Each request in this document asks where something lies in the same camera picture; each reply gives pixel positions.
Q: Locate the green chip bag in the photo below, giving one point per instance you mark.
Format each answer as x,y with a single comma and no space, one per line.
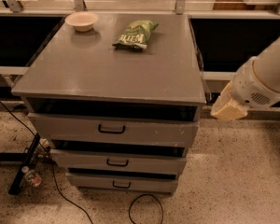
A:
136,35

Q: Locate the grey bottom drawer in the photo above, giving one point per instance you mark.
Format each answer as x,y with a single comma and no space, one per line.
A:
122,183

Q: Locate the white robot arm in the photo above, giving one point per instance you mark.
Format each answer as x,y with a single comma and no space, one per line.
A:
270,54

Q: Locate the grey drawer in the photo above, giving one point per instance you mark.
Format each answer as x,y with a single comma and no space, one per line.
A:
122,183
118,162
114,130

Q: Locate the plastic bottle on floor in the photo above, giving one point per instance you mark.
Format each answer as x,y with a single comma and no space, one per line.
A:
31,176

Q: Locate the beige bowl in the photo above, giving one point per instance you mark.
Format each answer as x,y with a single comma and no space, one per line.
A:
82,21

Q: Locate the grey top drawer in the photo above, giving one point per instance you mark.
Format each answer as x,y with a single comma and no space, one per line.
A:
114,130

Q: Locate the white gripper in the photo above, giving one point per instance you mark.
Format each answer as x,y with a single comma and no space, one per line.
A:
248,88

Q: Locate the grey middle drawer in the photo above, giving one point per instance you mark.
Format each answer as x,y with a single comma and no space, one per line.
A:
118,162

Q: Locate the black table leg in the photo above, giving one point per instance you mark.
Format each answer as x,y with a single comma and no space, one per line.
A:
15,186

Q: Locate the grey drawer cabinet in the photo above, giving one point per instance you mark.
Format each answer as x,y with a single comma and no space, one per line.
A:
82,74

